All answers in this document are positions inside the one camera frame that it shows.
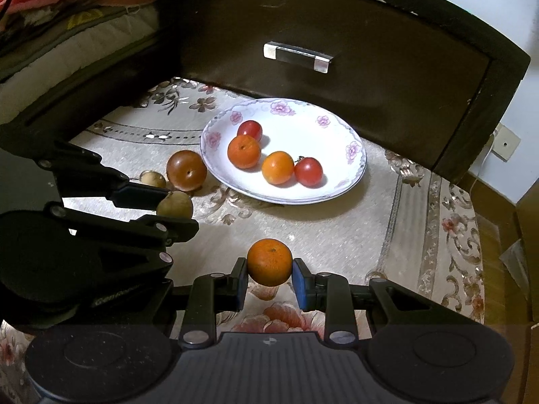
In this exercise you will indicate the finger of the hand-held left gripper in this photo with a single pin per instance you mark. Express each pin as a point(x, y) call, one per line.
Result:
point(168, 229)
point(139, 196)

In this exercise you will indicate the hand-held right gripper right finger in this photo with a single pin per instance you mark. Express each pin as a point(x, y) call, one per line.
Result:
point(300, 283)

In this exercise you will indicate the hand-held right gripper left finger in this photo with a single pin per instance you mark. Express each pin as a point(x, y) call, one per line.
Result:
point(241, 283)

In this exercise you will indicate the small brown longan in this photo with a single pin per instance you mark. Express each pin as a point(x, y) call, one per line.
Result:
point(176, 205)
point(153, 179)

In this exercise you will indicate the small orange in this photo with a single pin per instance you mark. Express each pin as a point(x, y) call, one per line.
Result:
point(269, 261)
point(243, 151)

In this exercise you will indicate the red tomato with stem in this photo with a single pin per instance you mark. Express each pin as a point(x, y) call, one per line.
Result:
point(308, 171)

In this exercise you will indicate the smooth light orange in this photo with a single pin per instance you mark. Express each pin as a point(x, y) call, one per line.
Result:
point(278, 167)

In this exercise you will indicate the white floral plate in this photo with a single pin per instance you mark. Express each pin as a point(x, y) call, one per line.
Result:
point(320, 143)

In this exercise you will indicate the dark brown tomato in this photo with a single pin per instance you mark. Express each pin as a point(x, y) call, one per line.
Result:
point(185, 170)

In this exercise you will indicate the floral beige mat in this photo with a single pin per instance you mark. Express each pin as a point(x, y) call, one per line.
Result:
point(345, 240)

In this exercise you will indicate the beige mattress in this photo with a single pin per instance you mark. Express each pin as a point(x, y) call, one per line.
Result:
point(63, 46)

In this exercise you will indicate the folded cloths stack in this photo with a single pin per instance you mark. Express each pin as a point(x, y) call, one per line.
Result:
point(105, 2)

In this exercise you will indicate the dark wooden drawer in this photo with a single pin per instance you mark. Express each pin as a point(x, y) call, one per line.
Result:
point(379, 92)

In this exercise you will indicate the dark wooden nightstand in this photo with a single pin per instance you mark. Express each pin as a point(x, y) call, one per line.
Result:
point(379, 17)

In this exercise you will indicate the dark wooden bed frame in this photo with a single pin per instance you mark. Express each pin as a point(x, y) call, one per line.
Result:
point(84, 88)

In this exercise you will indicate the white wall socket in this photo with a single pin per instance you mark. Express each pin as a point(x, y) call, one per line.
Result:
point(504, 143)

